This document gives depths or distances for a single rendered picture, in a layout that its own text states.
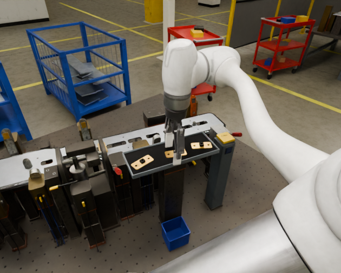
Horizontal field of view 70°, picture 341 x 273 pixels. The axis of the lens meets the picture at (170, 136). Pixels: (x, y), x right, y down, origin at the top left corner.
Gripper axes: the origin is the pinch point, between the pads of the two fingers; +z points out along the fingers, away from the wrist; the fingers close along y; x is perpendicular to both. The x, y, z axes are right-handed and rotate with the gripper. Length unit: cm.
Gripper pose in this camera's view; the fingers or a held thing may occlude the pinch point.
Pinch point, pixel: (172, 150)
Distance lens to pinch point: 95.4
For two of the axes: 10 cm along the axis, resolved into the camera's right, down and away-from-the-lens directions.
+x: -9.5, 1.4, -2.6
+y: -2.9, -5.9, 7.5
